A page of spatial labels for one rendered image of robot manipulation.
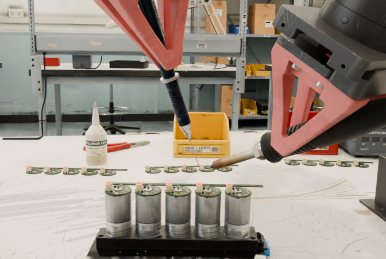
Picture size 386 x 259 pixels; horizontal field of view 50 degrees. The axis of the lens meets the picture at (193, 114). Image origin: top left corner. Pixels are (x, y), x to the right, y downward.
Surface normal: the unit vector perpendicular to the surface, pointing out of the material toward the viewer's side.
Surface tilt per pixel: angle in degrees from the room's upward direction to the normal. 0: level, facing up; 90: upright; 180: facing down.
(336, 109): 109
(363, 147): 90
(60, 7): 90
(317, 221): 0
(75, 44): 90
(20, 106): 90
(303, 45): 30
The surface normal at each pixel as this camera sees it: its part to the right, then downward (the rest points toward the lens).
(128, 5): 0.55, 0.48
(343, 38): 0.36, -0.79
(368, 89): 0.61, 0.61
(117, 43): 0.14, 0.18
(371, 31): -0.27, 0.43
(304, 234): 0.02, -0.98
